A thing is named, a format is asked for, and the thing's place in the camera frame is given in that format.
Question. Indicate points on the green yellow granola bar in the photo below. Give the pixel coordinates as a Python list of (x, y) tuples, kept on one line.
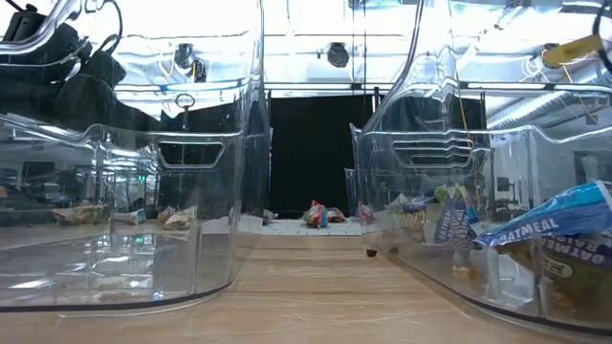
[(81, 215)]

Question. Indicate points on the silver blue granola bar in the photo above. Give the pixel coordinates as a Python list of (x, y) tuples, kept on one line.
[(133, 217)]

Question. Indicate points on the pale granola bar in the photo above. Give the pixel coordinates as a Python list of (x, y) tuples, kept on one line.
[(268, 216)]

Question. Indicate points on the red blue granola bar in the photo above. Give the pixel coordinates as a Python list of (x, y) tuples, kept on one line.
[(315, 215)]

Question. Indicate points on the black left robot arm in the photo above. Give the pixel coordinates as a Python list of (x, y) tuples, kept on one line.
[(43, 67)]

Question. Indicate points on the clear plastic storage bin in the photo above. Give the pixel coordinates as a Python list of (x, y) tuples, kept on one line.
[(119, 267), (507, 296)]

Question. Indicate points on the black backdrop screen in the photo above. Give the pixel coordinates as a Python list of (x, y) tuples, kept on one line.
[(315, 153)]

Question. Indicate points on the round black ceiling fixture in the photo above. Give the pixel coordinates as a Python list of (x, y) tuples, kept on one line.
[(337, 54)]

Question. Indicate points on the grey woven mat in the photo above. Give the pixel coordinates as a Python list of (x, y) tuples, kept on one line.
[(306, 227)]

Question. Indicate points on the bright blue oatmeal bar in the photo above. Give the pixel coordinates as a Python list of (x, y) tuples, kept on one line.
[(550, 221)]

